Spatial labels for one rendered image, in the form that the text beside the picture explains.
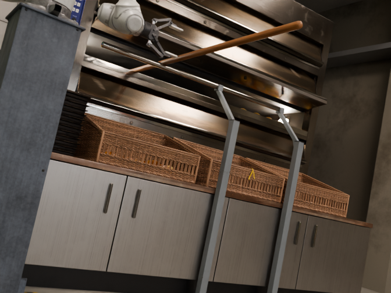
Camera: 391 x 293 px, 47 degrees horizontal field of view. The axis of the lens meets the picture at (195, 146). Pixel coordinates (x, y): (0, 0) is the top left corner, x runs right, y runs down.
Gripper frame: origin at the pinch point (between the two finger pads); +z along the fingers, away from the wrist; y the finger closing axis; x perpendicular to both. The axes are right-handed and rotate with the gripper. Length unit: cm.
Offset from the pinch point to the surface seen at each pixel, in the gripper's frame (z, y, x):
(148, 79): 13, 8, -55
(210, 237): 40, 91, 6
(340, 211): 144, 62, -3
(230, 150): 41, 45, 6
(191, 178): 27, 63, -5
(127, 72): 0, 8, -55
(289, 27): 6, 6, 74
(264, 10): 89, -68, -53
